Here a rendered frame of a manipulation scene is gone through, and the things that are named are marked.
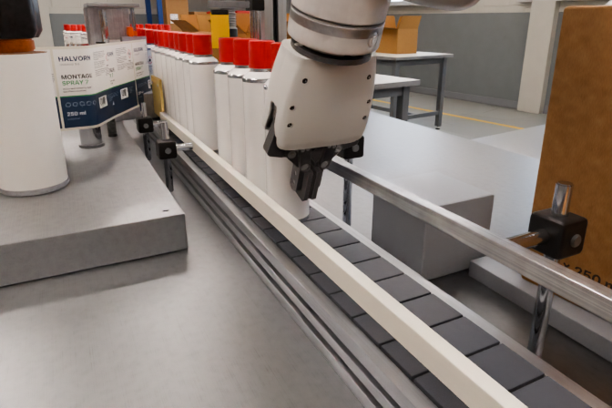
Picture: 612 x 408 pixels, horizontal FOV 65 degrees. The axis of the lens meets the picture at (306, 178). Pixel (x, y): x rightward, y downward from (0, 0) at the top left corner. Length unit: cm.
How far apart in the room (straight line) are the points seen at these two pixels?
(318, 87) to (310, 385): 25
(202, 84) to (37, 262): 40
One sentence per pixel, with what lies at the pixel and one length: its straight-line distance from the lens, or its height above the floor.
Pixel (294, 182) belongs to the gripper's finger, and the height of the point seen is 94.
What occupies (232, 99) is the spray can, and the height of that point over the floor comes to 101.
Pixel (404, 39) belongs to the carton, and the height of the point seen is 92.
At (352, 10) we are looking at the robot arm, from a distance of 40.
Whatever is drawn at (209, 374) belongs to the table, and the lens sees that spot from 44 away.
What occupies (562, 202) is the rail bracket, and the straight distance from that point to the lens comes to 40.
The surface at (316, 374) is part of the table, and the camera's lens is 43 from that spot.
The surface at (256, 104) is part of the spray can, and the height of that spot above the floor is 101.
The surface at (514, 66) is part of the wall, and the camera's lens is 693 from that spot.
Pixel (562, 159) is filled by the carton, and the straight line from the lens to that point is 50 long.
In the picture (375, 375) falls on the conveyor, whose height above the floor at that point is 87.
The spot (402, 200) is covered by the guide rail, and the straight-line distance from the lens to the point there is 43.
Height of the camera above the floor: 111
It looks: 18 degrees down
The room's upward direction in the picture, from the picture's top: straight up
